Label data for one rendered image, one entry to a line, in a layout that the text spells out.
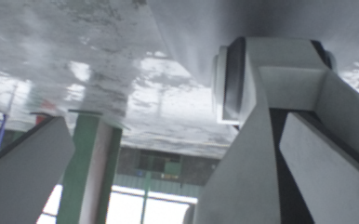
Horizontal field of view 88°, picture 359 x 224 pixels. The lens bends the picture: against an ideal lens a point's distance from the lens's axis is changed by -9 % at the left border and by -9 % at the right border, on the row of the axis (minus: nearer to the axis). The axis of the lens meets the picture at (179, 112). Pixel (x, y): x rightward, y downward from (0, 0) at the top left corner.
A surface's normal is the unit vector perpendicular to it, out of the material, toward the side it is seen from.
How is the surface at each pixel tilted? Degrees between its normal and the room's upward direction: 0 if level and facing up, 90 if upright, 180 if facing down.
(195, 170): 90
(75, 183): 90
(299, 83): 44
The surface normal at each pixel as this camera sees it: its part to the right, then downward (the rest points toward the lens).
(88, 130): -0.09, -0.26
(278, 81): -0.22, 0.51
